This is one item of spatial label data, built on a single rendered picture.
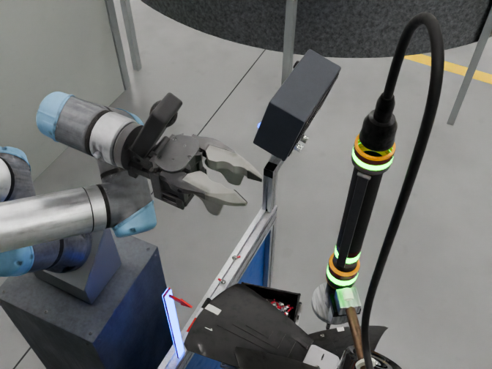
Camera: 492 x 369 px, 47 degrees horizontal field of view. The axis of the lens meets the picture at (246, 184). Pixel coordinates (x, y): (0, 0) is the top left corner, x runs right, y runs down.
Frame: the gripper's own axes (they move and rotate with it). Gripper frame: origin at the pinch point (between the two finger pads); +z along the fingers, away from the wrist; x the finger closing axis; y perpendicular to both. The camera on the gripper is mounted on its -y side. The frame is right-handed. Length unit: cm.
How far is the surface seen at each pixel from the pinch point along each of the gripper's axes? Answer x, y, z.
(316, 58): -81, 42, -20
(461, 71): -264, 166, 11
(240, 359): 14.2, 22.4, 6.6
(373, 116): 0.2, -19.6, 14.7
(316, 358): -2, 48, 15
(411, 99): -224, 166, -8
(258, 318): -4.5, 47.9, 0.6
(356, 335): 7.9, 11.3, 20.8
